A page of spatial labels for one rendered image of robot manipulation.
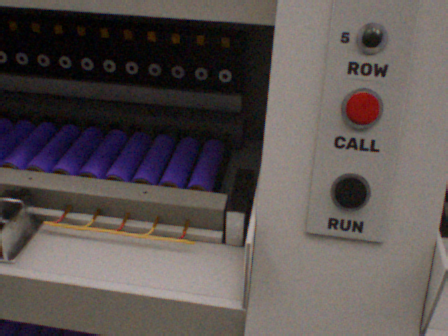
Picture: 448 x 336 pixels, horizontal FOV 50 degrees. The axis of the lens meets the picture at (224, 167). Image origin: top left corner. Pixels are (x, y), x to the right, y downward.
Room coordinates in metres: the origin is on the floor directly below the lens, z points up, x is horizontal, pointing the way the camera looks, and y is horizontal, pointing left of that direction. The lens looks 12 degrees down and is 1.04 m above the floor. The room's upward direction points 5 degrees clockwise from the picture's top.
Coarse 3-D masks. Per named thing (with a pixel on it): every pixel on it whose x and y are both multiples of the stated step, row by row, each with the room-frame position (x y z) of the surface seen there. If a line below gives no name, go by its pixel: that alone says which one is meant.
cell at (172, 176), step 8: (184, 144) 0.38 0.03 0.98; (192, 144) 0.38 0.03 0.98; (176, 152) 0.37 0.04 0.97; (184, 152) 0.37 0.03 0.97; (192, 152) 0.37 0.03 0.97; (176, 160) 0.36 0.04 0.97; (184, 160) 0.36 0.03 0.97; (192, 160) 0.37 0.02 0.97; (168, 168) 0.35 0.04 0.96; (176, 168) 0.35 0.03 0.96; (184, 168) 0.35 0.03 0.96; (192, 168) 0.36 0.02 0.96; (168, 176) 0.34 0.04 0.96; (176, 176) 0.34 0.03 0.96; (184, 176) 0.34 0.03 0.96; (160, 184) 0.33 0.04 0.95; (176, 184) 0.33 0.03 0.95; (184, 184) 0.34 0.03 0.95
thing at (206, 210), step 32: (0, 192) 0.32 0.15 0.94; (32, 192) 0.32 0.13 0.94; (64, 192) 0.31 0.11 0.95; (96, 192) 0.31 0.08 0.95; (128, 192) 0.31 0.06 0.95; (160, 192) 0.31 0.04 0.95; (192, 192) 0.31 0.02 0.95; (64, 224) 0.30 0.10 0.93; (192, 224) 0.30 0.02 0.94; (224, 224) 0.30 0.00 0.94
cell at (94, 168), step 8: (112, 136) 0.39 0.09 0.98; (120, 136) 0.39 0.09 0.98; (104, 144) 0.37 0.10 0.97; (112, 144) 0.38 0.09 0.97; (120, 144) 0.38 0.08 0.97; (96, 152) 0.36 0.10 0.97; (104, 152) 0.36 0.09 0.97; (112, 152) 0.37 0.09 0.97; (120, 152) 0.38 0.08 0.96; (88, 160) 0.36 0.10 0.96; (96, 160) 0.35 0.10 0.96; (104, 160) 0.36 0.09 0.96; (112, 160) 0.37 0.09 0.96; (88, 168) 0.34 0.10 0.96; (96, 168) 0.34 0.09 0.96; (104, 168) 0.35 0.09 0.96; (96, 176) 0.34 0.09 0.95; (104, 176) 0.35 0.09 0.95
